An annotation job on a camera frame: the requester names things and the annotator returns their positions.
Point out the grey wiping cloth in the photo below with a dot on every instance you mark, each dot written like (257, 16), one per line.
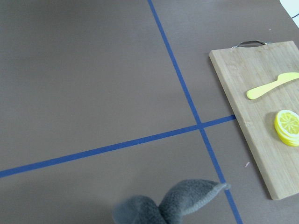
(184, 198)

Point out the yellow plastic knife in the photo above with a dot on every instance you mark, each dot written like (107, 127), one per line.
(263, 89)

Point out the bamboo cutting board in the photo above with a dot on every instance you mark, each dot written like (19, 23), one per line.
(241, 69)

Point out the yellow lemon slices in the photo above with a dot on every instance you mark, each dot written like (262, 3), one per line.
(286, 124)

